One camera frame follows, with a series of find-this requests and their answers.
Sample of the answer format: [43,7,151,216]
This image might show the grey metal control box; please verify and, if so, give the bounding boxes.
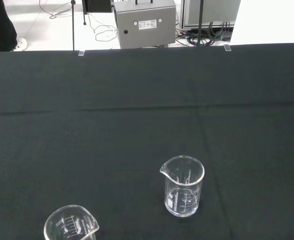
[111,0,177,49]

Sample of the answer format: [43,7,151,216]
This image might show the black bench cloth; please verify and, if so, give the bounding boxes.
[0,42,294,240]

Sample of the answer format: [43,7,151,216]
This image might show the clear glass beaker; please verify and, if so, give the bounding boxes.
[43,204,100,240]
[158,154,206,218]

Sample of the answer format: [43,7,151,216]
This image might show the black floor cable bundle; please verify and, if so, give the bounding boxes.
[175,21,234,48]

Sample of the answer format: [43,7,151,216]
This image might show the thin black tripod pole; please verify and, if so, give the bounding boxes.
[70,0,77,52]

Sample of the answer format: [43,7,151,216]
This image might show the black case on floor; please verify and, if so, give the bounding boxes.
[81,0,113,27]

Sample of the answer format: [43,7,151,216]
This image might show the grey panel with white frame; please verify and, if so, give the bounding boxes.
[180,0,240,30]

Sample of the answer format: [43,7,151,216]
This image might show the thick black stand pole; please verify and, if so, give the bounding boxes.
[196,0,204,48]

